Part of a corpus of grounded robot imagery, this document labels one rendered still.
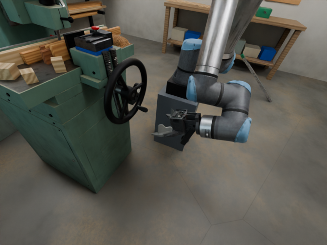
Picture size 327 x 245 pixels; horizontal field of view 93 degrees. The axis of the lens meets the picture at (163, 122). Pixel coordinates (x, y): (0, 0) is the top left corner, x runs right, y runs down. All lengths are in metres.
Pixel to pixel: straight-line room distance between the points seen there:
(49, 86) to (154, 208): 0.98
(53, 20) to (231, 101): 0.71
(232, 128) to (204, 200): 0.86
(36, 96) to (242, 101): 0.69
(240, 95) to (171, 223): 0.94
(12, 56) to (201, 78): 0.67
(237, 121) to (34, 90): 0.67
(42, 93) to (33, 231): 0.95
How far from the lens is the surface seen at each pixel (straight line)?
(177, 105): 1.16
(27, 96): 0.64
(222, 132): 0.58
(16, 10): 0.89
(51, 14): 0.79
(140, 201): 1.26
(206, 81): 0.57
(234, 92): 0.61
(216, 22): 0.62
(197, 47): 1.07
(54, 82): 0.67
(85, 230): 1.27
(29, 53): 0.80
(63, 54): 0.78
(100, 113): 0.89
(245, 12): 0.93
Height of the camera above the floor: 1.20
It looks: 44 degrees down
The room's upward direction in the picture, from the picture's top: 8 degrees clockwise
